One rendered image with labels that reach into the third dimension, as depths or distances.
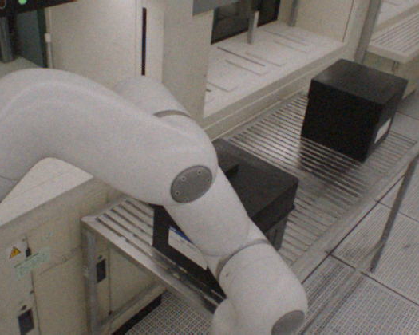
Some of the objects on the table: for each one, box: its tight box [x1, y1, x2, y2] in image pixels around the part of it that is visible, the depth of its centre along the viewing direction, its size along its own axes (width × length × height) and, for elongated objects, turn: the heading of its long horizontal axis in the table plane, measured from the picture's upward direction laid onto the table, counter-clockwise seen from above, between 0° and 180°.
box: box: [300, 58, 409, 162], centre depth 203 cm, size 29×29×25 cm
